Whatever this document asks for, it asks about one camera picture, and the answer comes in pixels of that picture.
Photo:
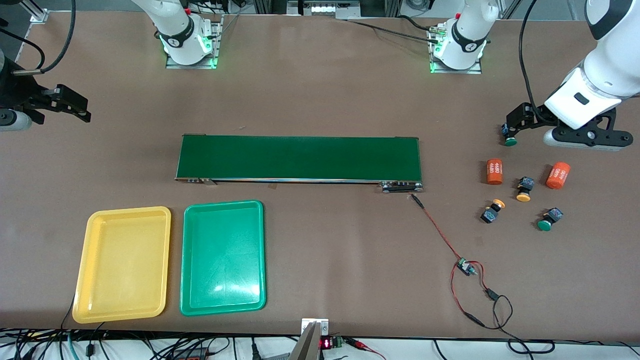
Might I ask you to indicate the yellow mushroom push button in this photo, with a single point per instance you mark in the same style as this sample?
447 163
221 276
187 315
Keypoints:
524 190
492 212

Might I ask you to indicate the lit white control box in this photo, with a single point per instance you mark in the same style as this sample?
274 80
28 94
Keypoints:
330 9

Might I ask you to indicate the green plastic tray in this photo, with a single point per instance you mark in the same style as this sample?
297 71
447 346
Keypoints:
222 260

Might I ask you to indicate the green mushroom push button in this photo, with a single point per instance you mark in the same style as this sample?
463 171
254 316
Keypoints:
510 141
549 220

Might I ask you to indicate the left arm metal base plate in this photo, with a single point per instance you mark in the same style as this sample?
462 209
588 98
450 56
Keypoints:
475 70

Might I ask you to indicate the red digit display module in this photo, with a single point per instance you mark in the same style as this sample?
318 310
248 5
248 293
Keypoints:
326 343

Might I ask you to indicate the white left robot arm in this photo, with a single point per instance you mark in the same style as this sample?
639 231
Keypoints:
610 70

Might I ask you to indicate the orange 4680 battery cylinder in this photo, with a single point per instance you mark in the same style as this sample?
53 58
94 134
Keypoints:
558 176
494 172

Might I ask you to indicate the grey metal camera bracket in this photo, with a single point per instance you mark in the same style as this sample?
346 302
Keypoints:
307 345

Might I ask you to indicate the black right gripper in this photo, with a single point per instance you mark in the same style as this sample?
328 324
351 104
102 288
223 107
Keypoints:
20 91

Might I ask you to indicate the small speed controller board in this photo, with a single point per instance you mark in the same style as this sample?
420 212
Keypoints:
465 267

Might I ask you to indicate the yellow plastic tray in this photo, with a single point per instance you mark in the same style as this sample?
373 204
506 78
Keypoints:
122 265

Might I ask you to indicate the red alligator clip lead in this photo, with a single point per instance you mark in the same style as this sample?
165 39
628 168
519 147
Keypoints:
357 343

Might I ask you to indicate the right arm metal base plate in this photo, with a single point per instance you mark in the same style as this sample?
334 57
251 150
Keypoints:
218 45

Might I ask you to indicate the aluminium extrusion frame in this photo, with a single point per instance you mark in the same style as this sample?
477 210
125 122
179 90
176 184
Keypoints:
37 12

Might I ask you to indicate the green conveyor belt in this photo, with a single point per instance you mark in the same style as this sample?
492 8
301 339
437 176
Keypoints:
300 157

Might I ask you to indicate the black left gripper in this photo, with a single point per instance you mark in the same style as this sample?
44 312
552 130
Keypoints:
531 115

